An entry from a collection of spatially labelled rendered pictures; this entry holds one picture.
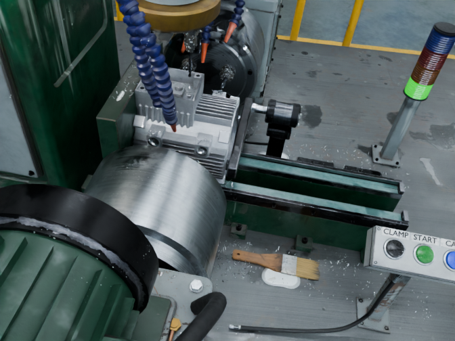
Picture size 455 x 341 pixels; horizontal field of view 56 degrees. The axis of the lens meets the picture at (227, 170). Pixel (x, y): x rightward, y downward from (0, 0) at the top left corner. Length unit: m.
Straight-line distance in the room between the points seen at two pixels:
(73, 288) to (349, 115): 1.24
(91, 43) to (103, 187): 0.39
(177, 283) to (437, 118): 1.24
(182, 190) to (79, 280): 0.33
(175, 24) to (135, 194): 0.28
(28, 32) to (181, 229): 0.39
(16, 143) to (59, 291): 0.59
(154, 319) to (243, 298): 0.46
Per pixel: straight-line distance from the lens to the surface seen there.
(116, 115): 0.82
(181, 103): 0.87
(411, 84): 1.22
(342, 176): 1.09
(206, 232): 0.68
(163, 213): 0.64
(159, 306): 0.54
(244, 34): 1.11
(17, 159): 0.95
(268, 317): 0.96
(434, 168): 1.42
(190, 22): 0.75
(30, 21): 0.77
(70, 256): 0.38
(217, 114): 0.89
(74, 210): 0.39
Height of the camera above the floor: 1.65
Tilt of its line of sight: 45 degrees down
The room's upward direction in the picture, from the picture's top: 7 degrees clockwise
